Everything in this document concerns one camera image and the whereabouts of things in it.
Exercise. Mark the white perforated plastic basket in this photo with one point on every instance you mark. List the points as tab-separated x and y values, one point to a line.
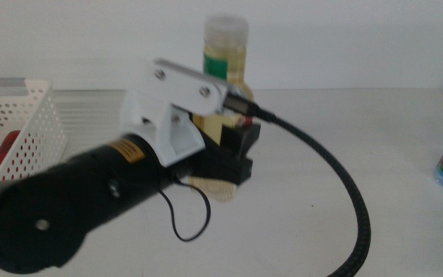
44	131

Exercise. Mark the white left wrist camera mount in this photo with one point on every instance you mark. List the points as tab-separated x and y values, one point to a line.
167	104

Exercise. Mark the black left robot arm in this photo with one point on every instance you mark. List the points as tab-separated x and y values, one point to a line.
52	207

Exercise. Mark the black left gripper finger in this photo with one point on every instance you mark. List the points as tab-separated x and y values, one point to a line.
240	138

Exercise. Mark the yellow tea bottle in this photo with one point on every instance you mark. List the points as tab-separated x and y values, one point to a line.
225	57

